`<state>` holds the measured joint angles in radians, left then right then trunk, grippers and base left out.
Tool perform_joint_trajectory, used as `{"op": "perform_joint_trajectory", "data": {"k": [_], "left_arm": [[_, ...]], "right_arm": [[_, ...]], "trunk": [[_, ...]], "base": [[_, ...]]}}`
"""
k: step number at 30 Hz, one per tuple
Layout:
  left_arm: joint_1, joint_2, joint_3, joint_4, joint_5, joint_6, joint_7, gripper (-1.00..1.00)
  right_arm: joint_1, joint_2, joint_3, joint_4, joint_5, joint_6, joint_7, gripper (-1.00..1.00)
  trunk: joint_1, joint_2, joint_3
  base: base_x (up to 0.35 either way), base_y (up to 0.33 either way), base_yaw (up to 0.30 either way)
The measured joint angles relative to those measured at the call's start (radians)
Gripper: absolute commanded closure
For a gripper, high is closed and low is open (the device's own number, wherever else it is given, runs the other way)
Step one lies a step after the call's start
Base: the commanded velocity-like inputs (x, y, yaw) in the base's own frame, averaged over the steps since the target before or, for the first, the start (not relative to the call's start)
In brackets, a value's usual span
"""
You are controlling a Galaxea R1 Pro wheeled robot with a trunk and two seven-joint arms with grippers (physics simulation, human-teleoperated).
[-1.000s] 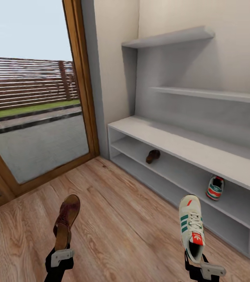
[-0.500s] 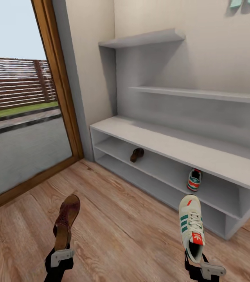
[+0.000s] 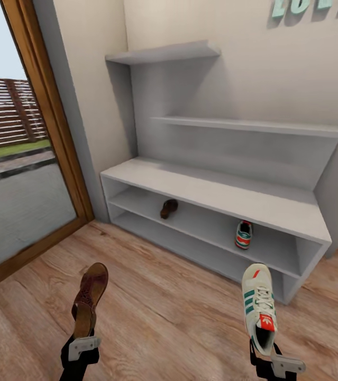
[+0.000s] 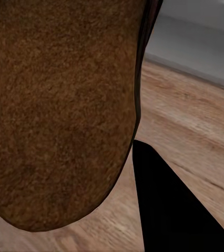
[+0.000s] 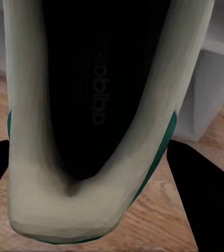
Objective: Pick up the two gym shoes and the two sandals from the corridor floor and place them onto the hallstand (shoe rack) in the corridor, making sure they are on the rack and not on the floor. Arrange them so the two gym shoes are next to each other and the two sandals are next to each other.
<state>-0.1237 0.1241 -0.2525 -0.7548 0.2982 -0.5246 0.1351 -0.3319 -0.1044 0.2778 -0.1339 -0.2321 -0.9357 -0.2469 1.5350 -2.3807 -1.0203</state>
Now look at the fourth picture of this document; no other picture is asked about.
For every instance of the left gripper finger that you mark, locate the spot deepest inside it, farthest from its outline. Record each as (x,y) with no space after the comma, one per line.
(172,218)

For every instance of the sandal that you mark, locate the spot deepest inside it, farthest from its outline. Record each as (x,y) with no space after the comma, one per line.
(70,75)

